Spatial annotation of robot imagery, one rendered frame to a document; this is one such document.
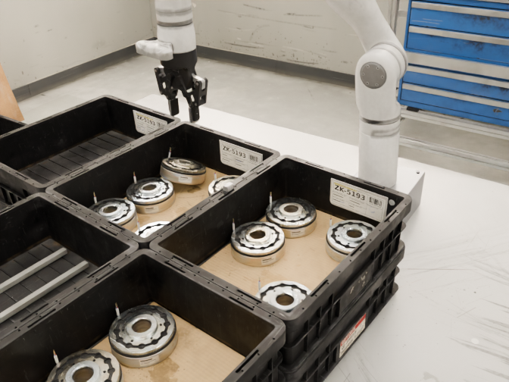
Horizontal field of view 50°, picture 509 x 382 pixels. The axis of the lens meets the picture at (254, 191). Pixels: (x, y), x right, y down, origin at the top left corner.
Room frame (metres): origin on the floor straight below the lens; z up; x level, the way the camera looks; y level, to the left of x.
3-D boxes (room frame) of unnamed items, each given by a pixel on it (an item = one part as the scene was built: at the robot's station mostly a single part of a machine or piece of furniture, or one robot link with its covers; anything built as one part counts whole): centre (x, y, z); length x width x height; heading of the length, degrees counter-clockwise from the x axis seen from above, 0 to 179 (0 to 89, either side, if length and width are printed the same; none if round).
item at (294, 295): (0.65, -0.04, 0.86); 0.05 x 0.05 x 0.01
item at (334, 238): (0.82, -0.18, 0.86); 0.10 x 0.10 x 0.01
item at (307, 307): (0.79, -0.06, 0.92); 0.40 x 0.30 x 0.02; 141
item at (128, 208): (0.94, 0.30, 0.86); 0.10 x 0.10 x 0.01
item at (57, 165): (1.17, 0.41, 0.87); 0.40 x 0.30 x 0.11; 141
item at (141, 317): (0.61, 0.18, 0.86); 0.05 x 0.05 x 0.01
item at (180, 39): (1.07, 0.16, 1.18); 0.11 x 0.09 x 0.06; 139
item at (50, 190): (0.98, 0.18, 0.92); 0.40 x 0.30 x 0.02; 141
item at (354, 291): (0.79, -0.06, 0.87); 0.40 x 0.30 x 0.11; 141
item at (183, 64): (1.08, 0.14, 1.11); 0.08 x 0.08 x 0.09
